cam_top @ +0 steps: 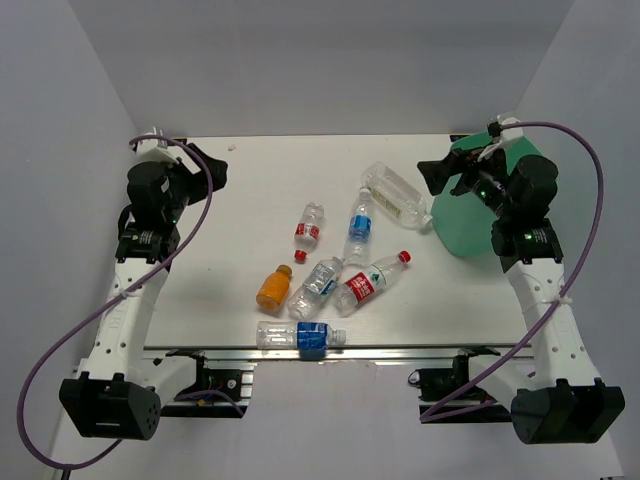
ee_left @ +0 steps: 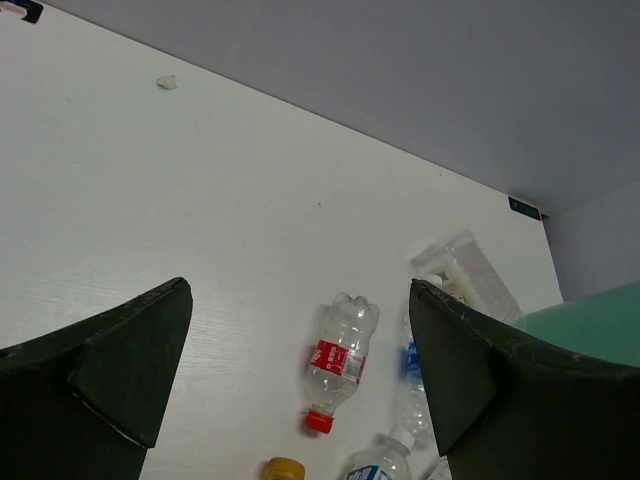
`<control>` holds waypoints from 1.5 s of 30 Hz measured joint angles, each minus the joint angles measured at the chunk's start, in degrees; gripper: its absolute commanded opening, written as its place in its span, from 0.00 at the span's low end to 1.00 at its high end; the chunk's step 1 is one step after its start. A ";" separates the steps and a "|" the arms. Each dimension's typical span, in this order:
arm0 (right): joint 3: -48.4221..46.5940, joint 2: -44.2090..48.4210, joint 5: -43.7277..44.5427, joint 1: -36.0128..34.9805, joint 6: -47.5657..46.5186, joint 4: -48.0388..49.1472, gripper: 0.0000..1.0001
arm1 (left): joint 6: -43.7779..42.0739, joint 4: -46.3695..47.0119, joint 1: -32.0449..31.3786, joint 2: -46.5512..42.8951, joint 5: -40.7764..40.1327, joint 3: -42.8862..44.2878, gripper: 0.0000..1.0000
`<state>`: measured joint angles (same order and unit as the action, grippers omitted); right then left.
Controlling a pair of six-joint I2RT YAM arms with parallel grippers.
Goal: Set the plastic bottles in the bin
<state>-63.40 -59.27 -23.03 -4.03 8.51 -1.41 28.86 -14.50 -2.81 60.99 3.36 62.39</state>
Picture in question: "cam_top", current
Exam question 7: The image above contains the large clear square bottle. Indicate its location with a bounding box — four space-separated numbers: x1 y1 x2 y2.
361 162 433 231

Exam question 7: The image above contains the purple cable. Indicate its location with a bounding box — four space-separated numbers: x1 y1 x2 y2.
419 119 604 421
17 137 215 471

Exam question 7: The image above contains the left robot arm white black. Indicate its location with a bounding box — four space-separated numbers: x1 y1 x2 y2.
59 144 228 440

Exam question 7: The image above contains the small clear bottle red label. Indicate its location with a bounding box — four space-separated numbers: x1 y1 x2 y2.
294 202 325 263

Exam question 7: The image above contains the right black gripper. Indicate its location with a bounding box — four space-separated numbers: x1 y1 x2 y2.
416 140 515 220

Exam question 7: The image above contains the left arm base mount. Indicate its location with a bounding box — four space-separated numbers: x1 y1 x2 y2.
161 349 255 419

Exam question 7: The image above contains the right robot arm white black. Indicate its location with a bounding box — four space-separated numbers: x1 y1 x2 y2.
417 149 625 444

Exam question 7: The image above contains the clear bottle red white label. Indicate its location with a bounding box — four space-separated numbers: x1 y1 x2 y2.
334 250 411 317

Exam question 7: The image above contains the clear bottle dark blue label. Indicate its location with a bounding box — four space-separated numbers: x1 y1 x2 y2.
256 321 346 351

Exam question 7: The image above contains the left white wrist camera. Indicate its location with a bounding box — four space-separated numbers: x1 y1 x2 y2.
132 138 178 164

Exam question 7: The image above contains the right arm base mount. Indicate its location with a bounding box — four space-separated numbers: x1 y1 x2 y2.
407 347 511 424

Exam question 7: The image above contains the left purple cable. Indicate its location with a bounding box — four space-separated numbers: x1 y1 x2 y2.
17 137 215 471

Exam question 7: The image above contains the clear bottle blue green label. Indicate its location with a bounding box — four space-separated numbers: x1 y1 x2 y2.
287 257 344 321

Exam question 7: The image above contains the green plastic bin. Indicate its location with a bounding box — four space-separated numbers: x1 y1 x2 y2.
431 131 540 257

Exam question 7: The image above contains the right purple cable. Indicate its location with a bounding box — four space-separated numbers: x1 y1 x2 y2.
419 119 604 421

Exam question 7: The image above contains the orange juice bottle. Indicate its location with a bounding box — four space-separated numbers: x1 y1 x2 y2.
256 264 292 312

